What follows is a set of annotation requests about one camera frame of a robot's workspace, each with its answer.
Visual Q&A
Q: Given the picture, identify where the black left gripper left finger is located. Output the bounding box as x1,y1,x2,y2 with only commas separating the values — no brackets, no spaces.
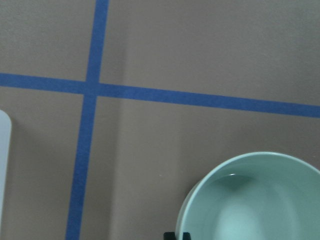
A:
163,232,176,240

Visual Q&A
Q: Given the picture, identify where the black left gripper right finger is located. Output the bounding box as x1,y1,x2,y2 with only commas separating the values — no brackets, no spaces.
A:
182,232,191,240

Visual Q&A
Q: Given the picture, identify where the mint green bowl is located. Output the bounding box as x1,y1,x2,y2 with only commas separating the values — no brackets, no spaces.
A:
175,152,320,240

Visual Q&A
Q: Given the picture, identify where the translucent plastic storage box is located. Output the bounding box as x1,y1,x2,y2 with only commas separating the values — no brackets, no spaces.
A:
0,110,12,223

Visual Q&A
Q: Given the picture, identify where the brown paper table cover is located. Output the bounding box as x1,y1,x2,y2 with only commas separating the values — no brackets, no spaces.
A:
0,0,320,240

